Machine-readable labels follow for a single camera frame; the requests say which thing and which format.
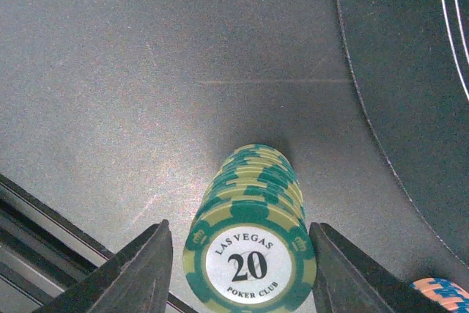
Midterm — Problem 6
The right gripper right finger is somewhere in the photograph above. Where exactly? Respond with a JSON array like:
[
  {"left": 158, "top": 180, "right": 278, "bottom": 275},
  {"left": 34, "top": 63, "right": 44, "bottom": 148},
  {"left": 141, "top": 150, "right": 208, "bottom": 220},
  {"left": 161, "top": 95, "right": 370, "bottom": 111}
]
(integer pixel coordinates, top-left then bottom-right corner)
[{"left": 309, "top": 222, "right": 447, "bottom": 312}]

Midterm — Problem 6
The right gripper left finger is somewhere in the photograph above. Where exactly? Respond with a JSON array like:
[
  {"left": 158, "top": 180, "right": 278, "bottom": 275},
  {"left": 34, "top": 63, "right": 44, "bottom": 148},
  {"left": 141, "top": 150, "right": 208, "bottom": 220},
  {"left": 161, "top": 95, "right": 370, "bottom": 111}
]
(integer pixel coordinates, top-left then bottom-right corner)
[{"left": 36, "top": 220, "right": 173, "bottom": 312}]

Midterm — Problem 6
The green poker chip stack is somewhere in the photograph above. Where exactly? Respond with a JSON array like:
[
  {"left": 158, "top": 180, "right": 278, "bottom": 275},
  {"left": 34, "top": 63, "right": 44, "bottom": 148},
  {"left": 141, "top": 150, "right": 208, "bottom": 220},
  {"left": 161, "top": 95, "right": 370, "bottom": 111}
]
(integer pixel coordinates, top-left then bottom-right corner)
[{"left": 182, "top": 144, "right": 317, "bottom": 312}]

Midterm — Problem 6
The blue white poker chip stack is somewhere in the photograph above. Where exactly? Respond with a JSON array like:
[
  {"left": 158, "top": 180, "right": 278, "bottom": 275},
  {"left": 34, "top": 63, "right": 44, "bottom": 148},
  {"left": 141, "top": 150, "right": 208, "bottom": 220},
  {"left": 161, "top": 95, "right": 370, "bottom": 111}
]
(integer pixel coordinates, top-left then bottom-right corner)
[{"left": 411, "top": 277, "right": 468, "bottom": 312}]

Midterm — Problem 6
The round black poker mat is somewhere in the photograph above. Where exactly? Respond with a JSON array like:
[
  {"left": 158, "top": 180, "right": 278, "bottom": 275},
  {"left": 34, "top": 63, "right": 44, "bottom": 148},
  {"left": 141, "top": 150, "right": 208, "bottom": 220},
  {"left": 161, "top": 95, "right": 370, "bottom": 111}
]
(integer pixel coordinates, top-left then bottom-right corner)
[{"left": 336, "top": 0, "right": 468, "bottom": 262}]

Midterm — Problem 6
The black aluminium rail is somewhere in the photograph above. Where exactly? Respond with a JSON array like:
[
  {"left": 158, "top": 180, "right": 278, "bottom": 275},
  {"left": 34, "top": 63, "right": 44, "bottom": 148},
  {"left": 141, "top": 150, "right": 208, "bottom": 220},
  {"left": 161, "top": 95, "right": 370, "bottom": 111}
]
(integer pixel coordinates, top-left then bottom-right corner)
[{"left": 1, "top": 177, "right": 193, "bottom": 312}]

